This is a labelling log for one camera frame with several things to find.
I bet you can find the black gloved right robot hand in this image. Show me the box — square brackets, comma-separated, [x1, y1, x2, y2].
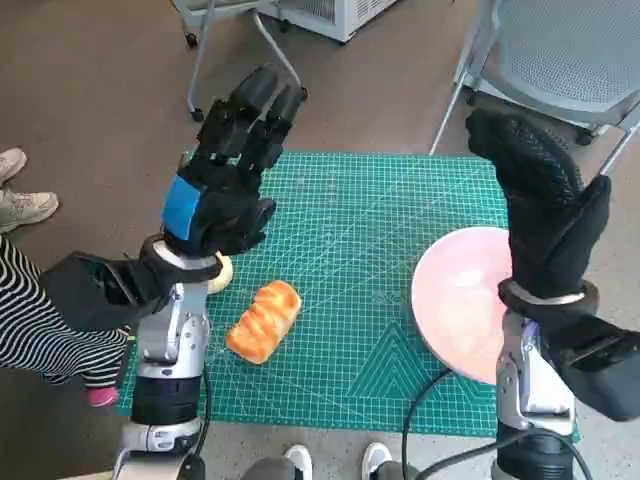
[465, 107, 613, 300]

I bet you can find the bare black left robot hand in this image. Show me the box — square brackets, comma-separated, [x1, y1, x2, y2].
[159, 63, 309, 257]

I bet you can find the round toy bread bun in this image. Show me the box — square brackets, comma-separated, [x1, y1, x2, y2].
[207, 252, 235, 295]

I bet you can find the orange toy bread loaf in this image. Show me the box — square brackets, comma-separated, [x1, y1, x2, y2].
[225, 279, 303, 366]

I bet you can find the pink bowl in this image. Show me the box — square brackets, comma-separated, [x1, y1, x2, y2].
[410, 227, 514, 386]

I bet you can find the green cutting mat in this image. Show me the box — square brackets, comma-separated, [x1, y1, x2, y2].
[115, 147, 584, 444]

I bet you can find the grey chair with casters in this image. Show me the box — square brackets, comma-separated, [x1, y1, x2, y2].
[169, 0, 309, 124]

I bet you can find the grey mesh seat chair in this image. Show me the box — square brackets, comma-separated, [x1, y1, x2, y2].
[428, 0, 640, 176]

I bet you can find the person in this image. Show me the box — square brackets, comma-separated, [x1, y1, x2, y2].
[242, 442, 421, 480]
[0, 147, 60, 234]
[0, 234, 132, 409]

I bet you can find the white mesh cabinet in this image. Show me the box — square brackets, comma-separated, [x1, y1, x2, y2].
[259, 0, 401, 46]

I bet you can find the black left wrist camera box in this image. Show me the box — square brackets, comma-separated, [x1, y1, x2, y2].
[40, 252, 174, 346]

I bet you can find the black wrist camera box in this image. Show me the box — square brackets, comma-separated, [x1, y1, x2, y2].
[40, 252, 174, 346]
[537, 299, 640, 422]

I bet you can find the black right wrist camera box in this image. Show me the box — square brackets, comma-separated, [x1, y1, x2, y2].
[537, 299, 640, 422]

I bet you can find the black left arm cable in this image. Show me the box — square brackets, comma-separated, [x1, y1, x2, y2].
[187, 362, 214, 466]

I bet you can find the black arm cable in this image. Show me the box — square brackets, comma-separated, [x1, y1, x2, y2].
[187, 362, 214, 466]
[402, 368, 601, 480]

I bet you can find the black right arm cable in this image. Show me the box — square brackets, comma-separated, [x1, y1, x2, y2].
[402, 368, 601, 480]

